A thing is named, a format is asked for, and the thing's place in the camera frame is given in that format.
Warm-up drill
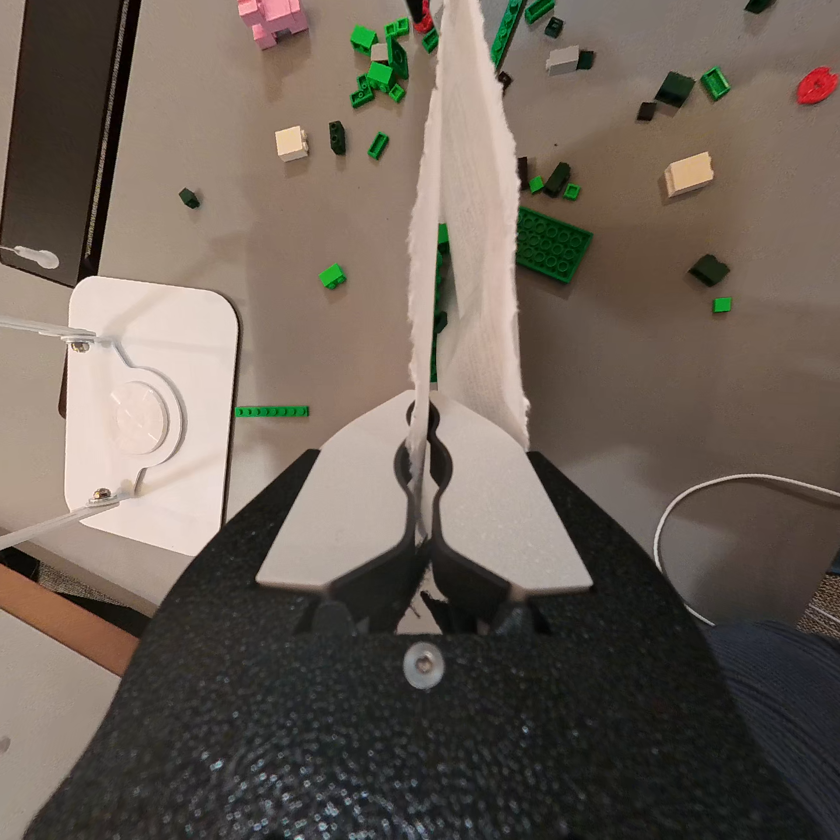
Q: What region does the person's torso in ribbed sweater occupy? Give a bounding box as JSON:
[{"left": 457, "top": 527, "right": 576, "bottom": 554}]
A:
[{"left": 705, "top": 620, "right": 840, "bottom": 840}]

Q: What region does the white table with wooden edge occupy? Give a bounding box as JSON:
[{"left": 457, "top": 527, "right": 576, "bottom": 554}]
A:
[{"left": 0, "top": 564, "right": 142, "bottom": 840}]

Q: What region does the black rectangular panel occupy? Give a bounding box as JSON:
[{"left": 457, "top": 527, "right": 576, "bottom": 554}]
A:
[{"left": 0, "top": 0, "right": 142, "bottom": 287}]

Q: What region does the large cream brick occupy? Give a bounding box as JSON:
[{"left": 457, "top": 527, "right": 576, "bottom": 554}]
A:
[{"left": 663, "top": 151, "right": 715, "bottom": 198}]

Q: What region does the pink brick assembly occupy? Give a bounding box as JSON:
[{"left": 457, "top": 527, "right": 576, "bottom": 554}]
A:
[{"left": 238, "top": 0, "right": 309, "bottom": 51}]

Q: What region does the grey desk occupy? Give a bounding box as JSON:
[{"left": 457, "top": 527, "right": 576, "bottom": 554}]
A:
[{"left": 0, "top": 0, "right": 840, "bottom": 631}]

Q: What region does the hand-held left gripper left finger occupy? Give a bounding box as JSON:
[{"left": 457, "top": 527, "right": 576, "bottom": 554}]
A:
[{"left": 253, "top": 391, "right": 425, "bottom": 599}]

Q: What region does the dark green slope brick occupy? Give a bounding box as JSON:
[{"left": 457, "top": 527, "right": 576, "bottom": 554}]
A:
[{"left": 688, "top": 254, "right": 731, "bottom": 287}]

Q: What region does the white cable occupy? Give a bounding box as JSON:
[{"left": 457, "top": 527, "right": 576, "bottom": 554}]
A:
[{"left": 655, "top": 474, "right": 840, "bottom": 627}]

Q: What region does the white paper bag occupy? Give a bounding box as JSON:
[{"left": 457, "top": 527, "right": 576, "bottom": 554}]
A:
[{"left": 403, "top": 0, "right": 531, "bottom": 546}]

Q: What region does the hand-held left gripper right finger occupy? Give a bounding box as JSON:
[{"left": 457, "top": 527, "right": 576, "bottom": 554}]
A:
[{"left": 427, "top": 392, "right": 595, "bottom": 601}]

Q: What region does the large green studded plate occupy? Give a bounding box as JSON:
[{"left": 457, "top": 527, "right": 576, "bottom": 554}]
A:
[{"left": 515, "top": 206, "right": 594, "bottom": 285}]

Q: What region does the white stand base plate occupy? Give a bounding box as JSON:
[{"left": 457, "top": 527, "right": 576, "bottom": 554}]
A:
[{"left": 0, "top": 244, "right": 240, "bottom": 557}]

